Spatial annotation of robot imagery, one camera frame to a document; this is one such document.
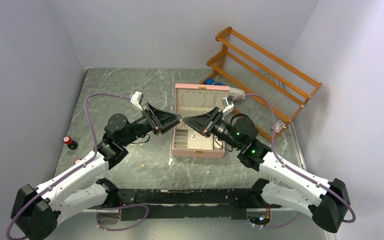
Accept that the orange wooden rack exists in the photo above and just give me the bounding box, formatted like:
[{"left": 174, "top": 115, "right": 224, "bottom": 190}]
[{"left": 202, "top": 26, "right": 323, "bottom": 139}]

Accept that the white flat carton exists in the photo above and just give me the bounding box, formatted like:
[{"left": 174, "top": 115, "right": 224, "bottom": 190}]
[{"left": 229, "top": 87, "right": 245, "bottom": 98}]

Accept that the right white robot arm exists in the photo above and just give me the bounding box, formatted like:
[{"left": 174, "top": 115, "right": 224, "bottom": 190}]
[{"left": 183, "top": 107, "right": 351, "bottom": 233}]

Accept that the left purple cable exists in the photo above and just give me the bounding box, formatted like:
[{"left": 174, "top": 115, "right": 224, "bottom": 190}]
[{"left": 5, "top": 93, "right": 150, "bottom": 240}]

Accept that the silver necklace in lid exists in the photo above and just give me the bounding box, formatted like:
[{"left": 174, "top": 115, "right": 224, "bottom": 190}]
[{"left": 182, "top": 90, "right": 208, "bottom": 109}]

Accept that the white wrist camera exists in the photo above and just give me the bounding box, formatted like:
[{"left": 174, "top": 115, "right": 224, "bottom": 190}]
[
  {"left": 222, "top": 96, "right": 234, "bottom": 116},
  {"left": 130, "top": 91, "right": 144, "bottom": 112}
]

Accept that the thin silver bangle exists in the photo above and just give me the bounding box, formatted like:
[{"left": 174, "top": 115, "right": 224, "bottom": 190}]
[{"left": 133, "top": 133, "right": 151, "bottom": 144}]

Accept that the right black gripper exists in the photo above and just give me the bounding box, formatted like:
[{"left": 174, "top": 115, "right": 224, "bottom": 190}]
[{"left": 183, "top": 106, "right": 242, "bottom": 150}]

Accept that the blue box left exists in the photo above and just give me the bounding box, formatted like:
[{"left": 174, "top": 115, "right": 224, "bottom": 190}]
[{"left": 205, "top": 78, "right": 217, "bottom": 85}]

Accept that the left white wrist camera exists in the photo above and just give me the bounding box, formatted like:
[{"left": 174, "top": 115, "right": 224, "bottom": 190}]
[{"left": 130, "top": 91, "right": 144, "bottom": 112}]

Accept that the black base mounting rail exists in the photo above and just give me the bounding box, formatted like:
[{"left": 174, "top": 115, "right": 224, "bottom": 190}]
[{"left": 98, "top": 188, "right": 267, "bottom": 221}]

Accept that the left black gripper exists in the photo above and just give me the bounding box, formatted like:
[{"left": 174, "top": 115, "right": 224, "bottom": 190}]
[{"left": 120, "top": 101, "right": 181, "bottom": 146}]

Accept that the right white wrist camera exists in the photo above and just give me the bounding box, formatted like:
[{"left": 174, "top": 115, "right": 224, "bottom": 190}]
[{"left": 222, "top": 96, "right": 234, "bottom": 116}]

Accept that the small red white box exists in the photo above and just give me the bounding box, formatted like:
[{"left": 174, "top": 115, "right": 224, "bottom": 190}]
[{"left": 272, "top": 120, "right": 286, "bottom": 134}]

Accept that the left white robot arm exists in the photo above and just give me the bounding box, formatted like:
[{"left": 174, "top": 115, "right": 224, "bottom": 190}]
[{"left": 6, "top": 103, "right": 182, "bottom": 240}]

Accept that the red emergency stop button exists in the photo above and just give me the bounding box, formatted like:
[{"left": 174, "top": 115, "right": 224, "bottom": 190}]
[{"left": 62, "top": 135, "right": 78, "bottom": 150}]

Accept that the pink jewelry box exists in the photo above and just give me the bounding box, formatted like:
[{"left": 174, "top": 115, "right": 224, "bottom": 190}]
[{"left": 172, "top": 83, "right": 230, "bottom": 159}]

